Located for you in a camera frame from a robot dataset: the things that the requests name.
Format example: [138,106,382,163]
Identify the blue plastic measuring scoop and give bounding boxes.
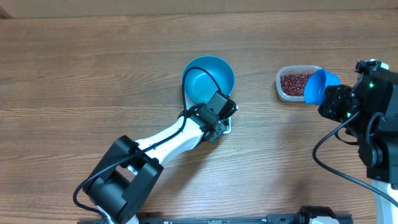
[303,68,340,105]

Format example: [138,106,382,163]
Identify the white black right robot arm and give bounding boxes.
[312,59,397,223]

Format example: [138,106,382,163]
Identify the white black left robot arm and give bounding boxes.
[81,90,238,223]

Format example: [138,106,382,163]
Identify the white digital kitchen scale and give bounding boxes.
[184,93,231,134]

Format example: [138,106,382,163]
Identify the blue metal bowl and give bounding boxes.
[182,55,235,104]

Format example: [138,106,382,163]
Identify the red adzuki beans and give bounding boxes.
[280,73,312,96]

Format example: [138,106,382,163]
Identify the clear plastic bean container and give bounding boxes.
[275,65,321,103]

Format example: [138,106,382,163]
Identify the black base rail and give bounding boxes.
[77,205,354,224]

